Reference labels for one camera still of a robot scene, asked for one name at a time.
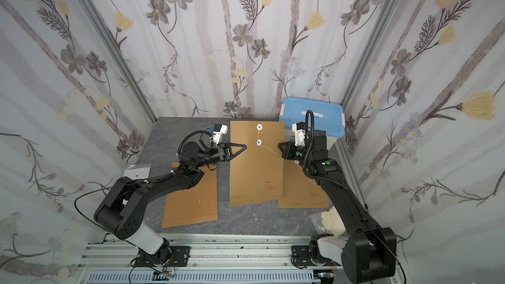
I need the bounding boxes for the brown kraft file bag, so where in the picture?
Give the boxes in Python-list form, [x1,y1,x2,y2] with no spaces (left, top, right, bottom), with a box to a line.
[277,160,330,209]
[162,167,218,228]
[230,120,285,206]

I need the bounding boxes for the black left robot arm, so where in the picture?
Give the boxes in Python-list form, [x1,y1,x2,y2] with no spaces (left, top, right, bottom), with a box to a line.
[93,141,247,258]

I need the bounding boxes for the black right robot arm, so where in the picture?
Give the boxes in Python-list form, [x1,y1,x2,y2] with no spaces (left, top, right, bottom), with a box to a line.
[278,130,397,283]

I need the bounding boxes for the plastic bag with white stuff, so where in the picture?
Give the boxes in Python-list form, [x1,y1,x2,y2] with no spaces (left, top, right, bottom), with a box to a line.
[310,206,346,237]

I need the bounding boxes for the clear plastic bag left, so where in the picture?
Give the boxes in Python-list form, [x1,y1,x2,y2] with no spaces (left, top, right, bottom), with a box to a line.
[120,164,151,180]

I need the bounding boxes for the blue lidded white storage box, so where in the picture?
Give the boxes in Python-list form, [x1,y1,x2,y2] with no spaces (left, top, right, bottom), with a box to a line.
[279,97,345,150]

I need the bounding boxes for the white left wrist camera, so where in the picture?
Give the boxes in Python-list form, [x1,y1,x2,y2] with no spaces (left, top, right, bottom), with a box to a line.
[212,124,229,145]

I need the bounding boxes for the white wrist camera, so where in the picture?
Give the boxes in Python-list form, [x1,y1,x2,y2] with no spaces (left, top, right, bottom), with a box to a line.
[291,122,309,147]
[212,124,229,145]

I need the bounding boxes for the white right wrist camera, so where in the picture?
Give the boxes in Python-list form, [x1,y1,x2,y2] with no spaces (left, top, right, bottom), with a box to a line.
[291,122,309,147]

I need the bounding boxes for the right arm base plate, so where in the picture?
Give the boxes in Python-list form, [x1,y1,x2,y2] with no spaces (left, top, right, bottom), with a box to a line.
[290,245,341,269]

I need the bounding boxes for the aluminium rail frame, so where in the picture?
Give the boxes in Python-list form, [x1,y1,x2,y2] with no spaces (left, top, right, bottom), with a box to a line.
[74,220,411,284]

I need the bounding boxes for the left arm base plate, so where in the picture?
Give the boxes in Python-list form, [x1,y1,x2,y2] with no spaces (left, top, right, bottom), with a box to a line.
[132,245,191,268]

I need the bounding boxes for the white slotted cable duct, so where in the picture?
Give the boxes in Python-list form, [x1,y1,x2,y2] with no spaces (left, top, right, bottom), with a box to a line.
[85,270,321,283]

